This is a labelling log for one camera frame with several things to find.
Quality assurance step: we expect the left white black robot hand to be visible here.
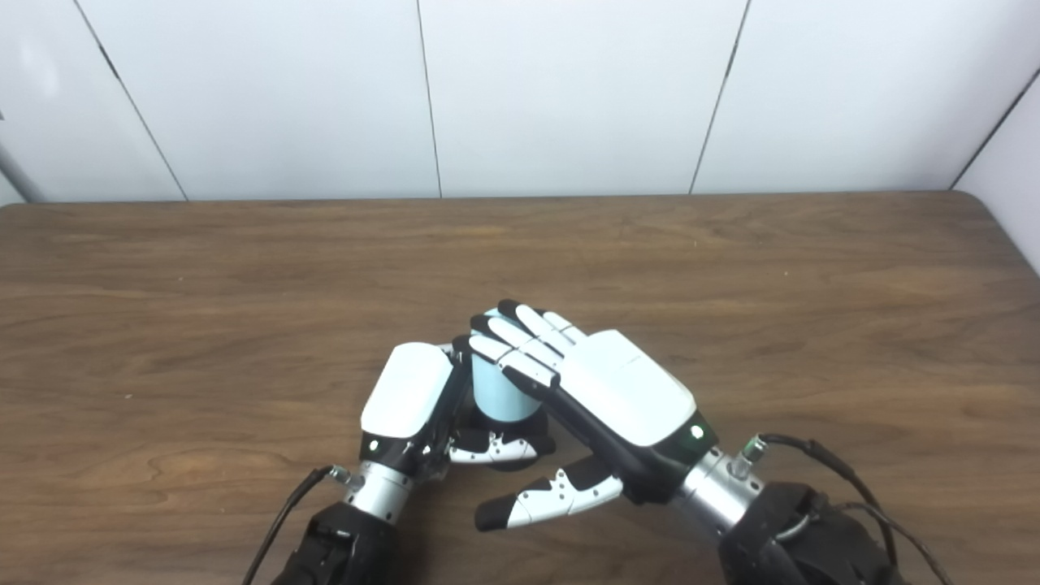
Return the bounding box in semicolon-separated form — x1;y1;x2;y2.
360;337;557;480

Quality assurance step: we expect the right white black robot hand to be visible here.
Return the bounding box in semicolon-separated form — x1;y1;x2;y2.
452;299;720;533

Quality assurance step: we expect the light-blue hose piece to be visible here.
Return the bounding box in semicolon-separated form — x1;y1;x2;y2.
470;309;541;423

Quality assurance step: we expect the black funnel-shaped nozzle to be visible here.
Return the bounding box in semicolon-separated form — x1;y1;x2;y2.
451;410;557;472

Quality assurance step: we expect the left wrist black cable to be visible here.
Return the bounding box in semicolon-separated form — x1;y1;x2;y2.
242;465;365;585

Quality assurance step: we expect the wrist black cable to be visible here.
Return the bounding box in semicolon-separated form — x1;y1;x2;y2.
242;465;365;585
727;433;951;585

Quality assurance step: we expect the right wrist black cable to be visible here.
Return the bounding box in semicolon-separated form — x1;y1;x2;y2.
727;433;951;585

